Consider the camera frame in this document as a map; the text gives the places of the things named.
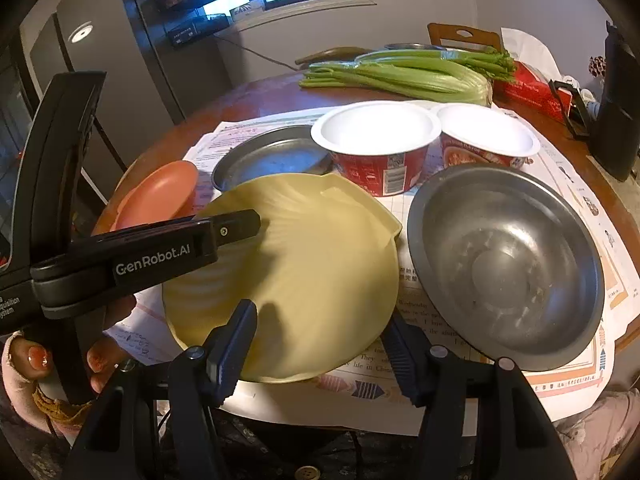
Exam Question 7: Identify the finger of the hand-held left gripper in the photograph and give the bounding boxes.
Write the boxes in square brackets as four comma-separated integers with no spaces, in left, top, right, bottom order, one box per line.
[211,210,262,252]

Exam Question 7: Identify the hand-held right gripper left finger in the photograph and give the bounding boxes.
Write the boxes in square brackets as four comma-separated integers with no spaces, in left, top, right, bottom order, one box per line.
[62,299,258,480]

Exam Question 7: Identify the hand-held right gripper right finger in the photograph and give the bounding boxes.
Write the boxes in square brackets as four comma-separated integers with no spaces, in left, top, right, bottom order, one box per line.
[385,310,578,480]

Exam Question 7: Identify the shallow steel plate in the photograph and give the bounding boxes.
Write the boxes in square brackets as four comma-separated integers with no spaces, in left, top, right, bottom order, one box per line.
[211,125,333,192]

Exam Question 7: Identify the yellow shell-shaped plate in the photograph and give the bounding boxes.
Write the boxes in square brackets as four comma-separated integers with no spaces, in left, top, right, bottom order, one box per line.
[161,172,403,385]

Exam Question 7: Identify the orange lobed plate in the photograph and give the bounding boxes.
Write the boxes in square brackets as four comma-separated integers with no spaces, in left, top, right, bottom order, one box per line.
[111,160,199,233]

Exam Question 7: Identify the large steel bowl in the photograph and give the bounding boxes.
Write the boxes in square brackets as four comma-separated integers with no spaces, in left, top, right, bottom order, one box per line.
[406,163,606,372]

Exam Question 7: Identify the large red noodle bowl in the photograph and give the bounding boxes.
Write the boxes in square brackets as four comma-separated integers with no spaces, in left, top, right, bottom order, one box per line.
[310,100,443,198]

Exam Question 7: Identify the small red noodle bowl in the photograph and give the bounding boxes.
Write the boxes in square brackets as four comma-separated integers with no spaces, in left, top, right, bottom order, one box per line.
[436,103,542,171]

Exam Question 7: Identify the person's left hand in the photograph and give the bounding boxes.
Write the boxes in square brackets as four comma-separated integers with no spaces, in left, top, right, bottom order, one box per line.
[0,294,138,411]

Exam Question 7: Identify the grey refrigerator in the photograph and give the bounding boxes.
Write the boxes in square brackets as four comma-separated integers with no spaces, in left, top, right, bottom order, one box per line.
[19,0,221,211]

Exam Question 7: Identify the pink quilted cloth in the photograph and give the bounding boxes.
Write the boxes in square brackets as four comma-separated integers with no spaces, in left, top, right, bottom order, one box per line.
[554,389,640,480]

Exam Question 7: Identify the white box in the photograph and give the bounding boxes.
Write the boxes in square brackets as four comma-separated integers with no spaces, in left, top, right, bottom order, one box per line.
[230,2,263,21]

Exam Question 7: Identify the green celery bunch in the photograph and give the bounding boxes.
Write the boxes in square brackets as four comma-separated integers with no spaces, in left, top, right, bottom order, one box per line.
[299,47,517,107]

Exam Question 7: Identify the printed worksheet papers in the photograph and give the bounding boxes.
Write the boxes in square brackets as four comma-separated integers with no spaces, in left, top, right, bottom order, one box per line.
[102,105,628,423]

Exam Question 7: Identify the small steel bowl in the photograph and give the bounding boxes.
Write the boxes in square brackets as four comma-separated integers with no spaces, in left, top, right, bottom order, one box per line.
[382,42,451,53]

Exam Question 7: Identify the wooden chair back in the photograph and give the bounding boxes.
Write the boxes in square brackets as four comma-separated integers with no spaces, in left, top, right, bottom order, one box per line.
[427,22,502,53]

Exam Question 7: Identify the red tissue pack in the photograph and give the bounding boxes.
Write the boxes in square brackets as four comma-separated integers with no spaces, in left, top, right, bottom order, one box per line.
[492,27,576,121]

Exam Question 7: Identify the black thermos bottle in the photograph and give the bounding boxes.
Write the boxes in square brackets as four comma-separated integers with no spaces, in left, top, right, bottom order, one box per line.
[585,20,640,183]

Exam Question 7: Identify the black wall shelf rack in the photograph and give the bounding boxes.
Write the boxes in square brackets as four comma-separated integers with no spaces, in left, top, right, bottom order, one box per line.
[127,0,231,48]

